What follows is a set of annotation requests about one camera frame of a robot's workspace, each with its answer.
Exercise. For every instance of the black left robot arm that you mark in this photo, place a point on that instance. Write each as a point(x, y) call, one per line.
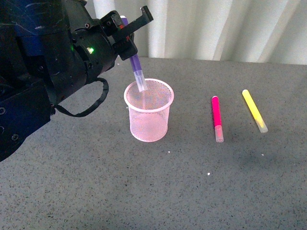
point(49, 49)

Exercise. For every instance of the pink mesh pen cup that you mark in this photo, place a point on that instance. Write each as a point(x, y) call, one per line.
point(149, 109)

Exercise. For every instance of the white pleated curtain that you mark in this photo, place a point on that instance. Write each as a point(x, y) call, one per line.
point(272, 31)

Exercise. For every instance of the pink highlighter pen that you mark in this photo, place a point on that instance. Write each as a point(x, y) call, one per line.
point(219, 137)

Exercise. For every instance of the yellow highlighter pen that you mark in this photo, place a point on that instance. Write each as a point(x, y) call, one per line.
point(254, 111)

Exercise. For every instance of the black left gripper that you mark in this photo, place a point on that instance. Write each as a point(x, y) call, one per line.
point(89, 48)

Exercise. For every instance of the purple highlighter pen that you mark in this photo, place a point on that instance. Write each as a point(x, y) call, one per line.
point(138, 73)

